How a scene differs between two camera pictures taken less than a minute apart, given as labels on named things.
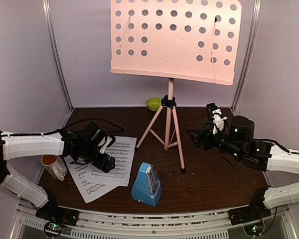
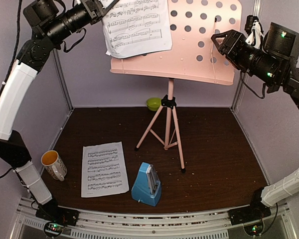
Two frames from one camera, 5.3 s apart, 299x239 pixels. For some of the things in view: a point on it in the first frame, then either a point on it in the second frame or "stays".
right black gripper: x=202 y=134 → x=229 y=46
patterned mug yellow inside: x=54 y=166 stays
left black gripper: x=105 y=168 → x=96 y=9
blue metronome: x=147 y=188 stays
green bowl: x=153 y=104 stays
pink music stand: x=195 y=40 stays
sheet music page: x=89 y=189 → x=103 y=170
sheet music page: x=122 y=150 → x=134 y=27
